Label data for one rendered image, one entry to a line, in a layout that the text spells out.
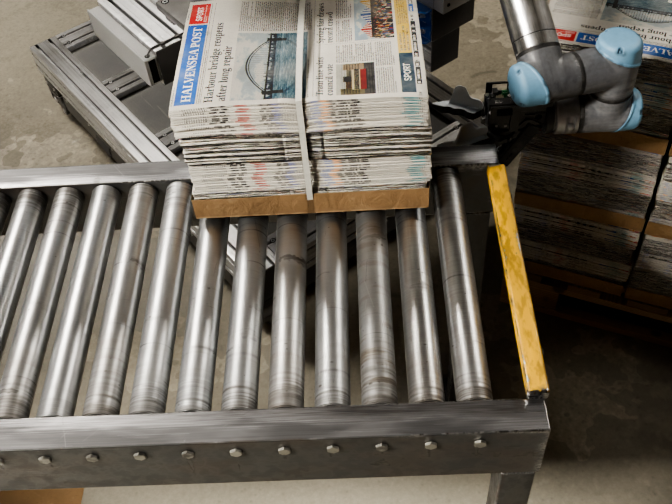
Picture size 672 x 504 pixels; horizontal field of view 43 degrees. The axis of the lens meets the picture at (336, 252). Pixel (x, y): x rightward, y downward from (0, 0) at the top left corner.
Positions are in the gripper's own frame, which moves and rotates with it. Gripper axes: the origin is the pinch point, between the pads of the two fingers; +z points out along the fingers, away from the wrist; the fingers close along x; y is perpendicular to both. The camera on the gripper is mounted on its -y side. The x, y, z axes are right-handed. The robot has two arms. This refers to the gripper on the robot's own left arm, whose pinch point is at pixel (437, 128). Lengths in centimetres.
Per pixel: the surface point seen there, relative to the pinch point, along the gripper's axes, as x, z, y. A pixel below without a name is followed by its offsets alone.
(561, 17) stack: -23.2, -25.5, 6.0
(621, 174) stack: -9.2, -39.4, -23.4
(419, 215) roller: 23.8, 5.1, 2.8
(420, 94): 22.4, 5.1, 26.3
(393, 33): 7.5, 8.1, 26.2
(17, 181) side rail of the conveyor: 12, 74, 3
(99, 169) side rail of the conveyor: 10, 60, 3
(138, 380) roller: 53, 47, 3
